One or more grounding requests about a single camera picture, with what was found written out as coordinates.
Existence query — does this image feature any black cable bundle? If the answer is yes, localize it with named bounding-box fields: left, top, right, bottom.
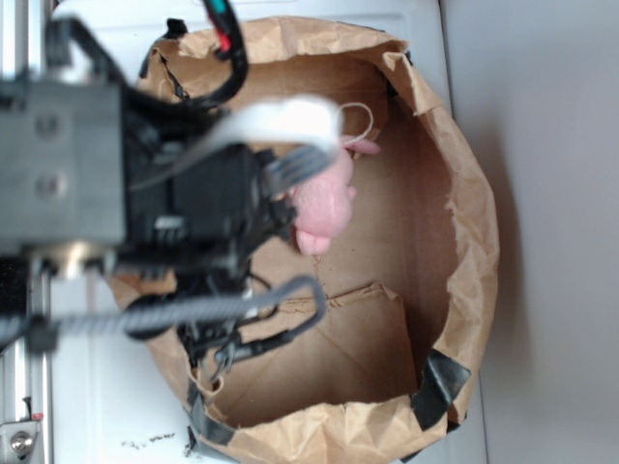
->
left=130, top=0, right=251, bottom=117

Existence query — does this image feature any white flat cable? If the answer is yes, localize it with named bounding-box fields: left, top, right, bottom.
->
left=130, top=95, right=345, bottom=192

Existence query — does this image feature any pink plush bunny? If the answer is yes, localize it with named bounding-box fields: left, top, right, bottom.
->
left=289, top=136, right=380, bottom=255

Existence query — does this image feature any white plastic tray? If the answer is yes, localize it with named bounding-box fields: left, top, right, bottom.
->
left=47, top=0, right=490, bottom=464

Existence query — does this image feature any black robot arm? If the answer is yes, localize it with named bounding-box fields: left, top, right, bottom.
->
left=1, top=11, right=299, bottom=369

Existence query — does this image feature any brown paper bag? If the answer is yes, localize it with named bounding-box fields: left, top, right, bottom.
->
left=109, top=15, right=500, bottom=464

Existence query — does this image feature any grey ribbon cable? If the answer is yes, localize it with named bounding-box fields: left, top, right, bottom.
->
left=0, top=275, right=328, bottom=347

